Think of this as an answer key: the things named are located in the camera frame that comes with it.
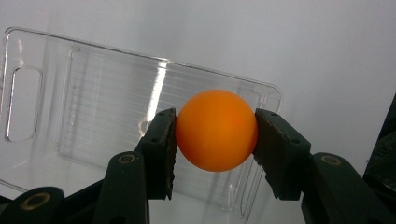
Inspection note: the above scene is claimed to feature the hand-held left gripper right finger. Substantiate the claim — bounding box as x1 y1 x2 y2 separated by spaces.
252 107 313 202

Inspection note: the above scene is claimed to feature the orange ball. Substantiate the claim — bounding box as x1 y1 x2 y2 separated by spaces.
175 89 260 173

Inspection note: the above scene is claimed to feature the clear plastic tray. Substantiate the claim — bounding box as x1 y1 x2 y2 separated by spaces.
0 26 284 219

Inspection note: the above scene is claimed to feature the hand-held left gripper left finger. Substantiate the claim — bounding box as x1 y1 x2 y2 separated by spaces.
135 107 178 201

